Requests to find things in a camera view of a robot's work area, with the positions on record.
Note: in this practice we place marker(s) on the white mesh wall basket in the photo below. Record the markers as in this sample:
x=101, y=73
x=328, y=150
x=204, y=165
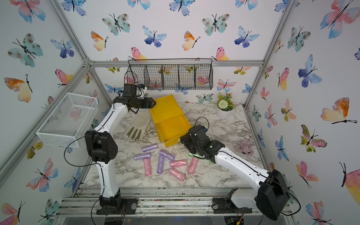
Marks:
x=68, y=121

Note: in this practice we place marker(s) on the pink roll left upright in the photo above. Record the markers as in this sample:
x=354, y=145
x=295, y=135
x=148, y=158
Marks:
x=147, y=166

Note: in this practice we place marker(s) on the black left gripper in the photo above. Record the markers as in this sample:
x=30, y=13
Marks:
x=148, y=104

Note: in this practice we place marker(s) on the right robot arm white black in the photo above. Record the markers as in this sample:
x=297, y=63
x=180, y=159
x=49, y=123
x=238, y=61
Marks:
x=272, y=194

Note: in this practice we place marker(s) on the beige green work glove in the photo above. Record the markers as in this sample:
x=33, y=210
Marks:
x=137, y=129

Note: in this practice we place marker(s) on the yellow three-drawer box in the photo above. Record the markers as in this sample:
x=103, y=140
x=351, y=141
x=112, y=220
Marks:
x=169, y=120

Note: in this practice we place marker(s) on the white pot with green plant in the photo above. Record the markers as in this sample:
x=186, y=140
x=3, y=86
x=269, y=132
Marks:
x=225, y=105

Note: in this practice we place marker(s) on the purple roll angled centre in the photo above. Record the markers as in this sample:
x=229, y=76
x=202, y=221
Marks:
x=167, y=155

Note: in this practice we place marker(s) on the green roll lower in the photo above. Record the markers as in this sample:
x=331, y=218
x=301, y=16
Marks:
x=195, y=155

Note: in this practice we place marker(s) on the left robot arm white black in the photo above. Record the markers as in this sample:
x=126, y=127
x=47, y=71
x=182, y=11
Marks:
x=103, y=149

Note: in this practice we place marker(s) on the pink roll centre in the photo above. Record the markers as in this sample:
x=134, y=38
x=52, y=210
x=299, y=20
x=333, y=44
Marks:
x=178, y=163

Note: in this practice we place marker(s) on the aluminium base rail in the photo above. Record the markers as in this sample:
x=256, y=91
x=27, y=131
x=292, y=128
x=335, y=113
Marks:
x=155, y=202

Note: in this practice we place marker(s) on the black wire wall basket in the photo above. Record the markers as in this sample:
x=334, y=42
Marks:
x=171, y=74

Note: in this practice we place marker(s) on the pink roll bottom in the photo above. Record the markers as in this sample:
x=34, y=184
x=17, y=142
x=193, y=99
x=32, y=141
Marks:
x=177, y=174

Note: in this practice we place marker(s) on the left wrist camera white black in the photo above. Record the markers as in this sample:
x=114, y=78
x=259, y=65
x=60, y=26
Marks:
x=130, y=90

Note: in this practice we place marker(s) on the pink roll upright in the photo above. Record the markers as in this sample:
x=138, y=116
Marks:
x=193, y=165
x=147, y=166

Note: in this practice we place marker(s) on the purple roll upper left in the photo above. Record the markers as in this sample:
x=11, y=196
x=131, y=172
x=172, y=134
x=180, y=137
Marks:
x=150, y=147

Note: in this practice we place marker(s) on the purple roll upright centre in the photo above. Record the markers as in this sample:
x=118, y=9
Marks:
x=160, y=166

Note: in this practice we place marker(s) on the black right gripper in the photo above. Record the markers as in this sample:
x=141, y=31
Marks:
x=185, y=139

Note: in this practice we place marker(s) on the pink roll right upright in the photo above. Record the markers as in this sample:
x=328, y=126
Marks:
x=193, y=165

